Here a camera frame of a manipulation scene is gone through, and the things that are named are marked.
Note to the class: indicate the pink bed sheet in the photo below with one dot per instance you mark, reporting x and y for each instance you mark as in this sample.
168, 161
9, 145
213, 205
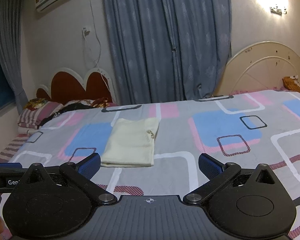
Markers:
240, 91

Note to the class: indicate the wall lamp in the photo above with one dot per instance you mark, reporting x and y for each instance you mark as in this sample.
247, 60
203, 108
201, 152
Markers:
278, 9

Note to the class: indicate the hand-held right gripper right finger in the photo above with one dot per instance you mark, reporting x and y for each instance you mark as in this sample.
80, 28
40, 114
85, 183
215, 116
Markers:
210, 165

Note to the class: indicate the striped pink pillow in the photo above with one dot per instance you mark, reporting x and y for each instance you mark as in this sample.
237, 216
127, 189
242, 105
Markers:
37, 115

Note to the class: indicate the red heart-shaped headboard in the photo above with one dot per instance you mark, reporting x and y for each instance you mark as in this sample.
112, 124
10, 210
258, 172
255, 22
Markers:
72, 85

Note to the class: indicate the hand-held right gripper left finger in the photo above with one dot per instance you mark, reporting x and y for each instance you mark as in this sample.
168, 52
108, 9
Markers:
90, 165

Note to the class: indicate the blue-grey side curtain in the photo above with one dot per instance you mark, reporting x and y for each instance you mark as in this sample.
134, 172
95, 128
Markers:
8, 42

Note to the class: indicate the orange floral cloth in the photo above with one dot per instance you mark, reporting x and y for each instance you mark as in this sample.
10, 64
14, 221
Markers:
293, 85

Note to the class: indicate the yellow floral cloth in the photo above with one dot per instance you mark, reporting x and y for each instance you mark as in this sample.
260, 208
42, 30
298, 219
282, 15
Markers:
36, 103

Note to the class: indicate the cream knit sweater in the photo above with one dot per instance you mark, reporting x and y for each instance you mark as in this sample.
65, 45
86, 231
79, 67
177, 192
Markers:
130, 142

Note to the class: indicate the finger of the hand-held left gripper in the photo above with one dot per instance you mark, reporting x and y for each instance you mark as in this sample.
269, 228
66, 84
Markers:
10, 165

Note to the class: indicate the cream arched headboard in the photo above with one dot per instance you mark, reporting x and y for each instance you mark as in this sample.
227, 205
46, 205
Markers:
260, 70

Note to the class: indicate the dark floral pillow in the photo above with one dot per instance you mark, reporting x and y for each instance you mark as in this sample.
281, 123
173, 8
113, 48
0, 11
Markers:
80, 105

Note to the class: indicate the patterned grey bed cover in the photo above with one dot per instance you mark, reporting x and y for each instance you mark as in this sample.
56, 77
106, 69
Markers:
215, 130

